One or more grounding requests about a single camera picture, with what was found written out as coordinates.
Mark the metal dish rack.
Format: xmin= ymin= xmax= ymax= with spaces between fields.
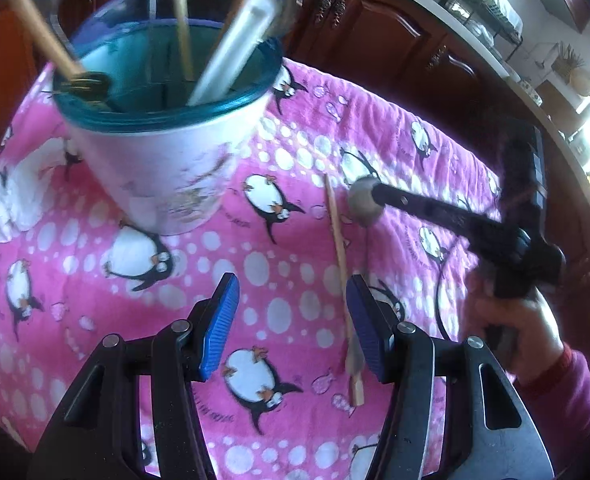
xmin=440 ymin=0 xmax=524 ymax=52

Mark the pink penguin blanket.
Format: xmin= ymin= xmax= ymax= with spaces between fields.
xmin=0 ymin=55 xmax=506 ymax=480

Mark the white countertop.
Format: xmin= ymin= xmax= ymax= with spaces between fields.
xmin=337 ymin=0 xmax=590 ymax=211

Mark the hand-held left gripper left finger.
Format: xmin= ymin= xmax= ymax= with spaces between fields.
xmin=28 ymin=272 xmax=241 ymax=480

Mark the white floral cup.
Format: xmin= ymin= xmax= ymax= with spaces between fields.
xmin=52 ymin=0 xmax=283 ymax=236

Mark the person's right hand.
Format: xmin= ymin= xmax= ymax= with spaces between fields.
xmin=472 ymin=280 xmax=566 ymax=383

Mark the large metal spoon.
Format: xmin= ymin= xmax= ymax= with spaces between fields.
xmin=349 ymin=176 xmax=383 ymax=227
xmin=267 ymin=0 xmax=304 ymax=37

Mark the white ceramic soup spoon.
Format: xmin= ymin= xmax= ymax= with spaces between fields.
xmin=187 ymin=0 xmax=278 ymax=107

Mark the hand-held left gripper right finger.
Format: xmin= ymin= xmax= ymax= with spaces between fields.
xmin=346 ymin=274 xmax=558 ymax=480

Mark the person's right forearm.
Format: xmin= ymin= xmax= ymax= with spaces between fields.
xmin=512 ymin=344 xmax=590 ymax=463

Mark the potted plant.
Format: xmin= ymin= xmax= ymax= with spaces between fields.
xmin=550 ymin=42 xmax=590 ymax=97

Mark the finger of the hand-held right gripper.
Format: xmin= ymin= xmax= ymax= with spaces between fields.
xmin=372 ymin=182 xmax=514 ymax=262

